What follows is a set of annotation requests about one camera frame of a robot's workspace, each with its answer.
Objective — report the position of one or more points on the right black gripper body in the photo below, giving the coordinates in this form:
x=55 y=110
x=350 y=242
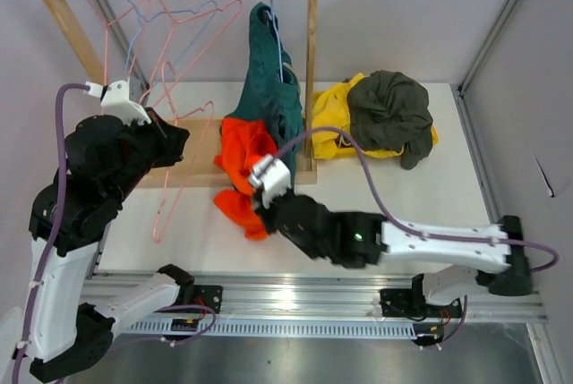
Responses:
x=270 y=219

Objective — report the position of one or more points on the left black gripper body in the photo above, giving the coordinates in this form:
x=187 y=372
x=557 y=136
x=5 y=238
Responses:
x=151 y=148

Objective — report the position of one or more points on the yellow shorts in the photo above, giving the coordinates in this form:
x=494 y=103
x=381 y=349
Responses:
x=386 y=113

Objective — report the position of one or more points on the pink wire hanger olive shorts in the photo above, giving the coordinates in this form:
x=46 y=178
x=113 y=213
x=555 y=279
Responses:
x=163 y=64

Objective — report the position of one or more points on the light blue wire hanger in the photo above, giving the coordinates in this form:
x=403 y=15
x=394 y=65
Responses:
x=145 y=19

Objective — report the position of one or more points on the dark green shorts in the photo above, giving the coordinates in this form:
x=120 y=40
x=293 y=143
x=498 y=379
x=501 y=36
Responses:
x=264 y=97

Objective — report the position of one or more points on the olive green shorts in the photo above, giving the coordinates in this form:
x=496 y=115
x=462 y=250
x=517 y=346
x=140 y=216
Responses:
x=389 y=111

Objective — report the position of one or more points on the blue wire hanger green shorts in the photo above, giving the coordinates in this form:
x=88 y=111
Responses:
x=274 y=22

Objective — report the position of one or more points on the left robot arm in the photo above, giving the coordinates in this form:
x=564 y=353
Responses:
x=104 y=160

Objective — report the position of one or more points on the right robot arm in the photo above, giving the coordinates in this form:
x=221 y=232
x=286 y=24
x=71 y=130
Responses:
x=487 y=259

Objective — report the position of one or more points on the wooden clothes rack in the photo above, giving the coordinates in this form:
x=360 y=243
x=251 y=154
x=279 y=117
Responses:
x=202 y=172

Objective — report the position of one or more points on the yellow plastic tray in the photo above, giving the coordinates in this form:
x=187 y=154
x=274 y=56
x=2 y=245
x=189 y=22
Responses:
x=322 y=151

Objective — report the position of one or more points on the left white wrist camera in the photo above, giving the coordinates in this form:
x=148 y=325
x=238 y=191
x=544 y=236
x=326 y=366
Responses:
x=115 y=99

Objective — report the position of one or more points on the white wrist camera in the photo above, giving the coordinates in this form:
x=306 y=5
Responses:
x=271 y=178
x=115 y=99

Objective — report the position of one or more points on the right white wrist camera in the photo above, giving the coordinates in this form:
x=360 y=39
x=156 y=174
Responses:
x=271 y=178

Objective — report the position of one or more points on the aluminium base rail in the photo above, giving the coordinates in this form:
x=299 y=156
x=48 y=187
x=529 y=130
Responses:
x=287 y=297

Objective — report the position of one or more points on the slotted cable duct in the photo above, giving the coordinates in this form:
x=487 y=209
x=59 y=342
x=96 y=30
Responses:
x=371 y=328

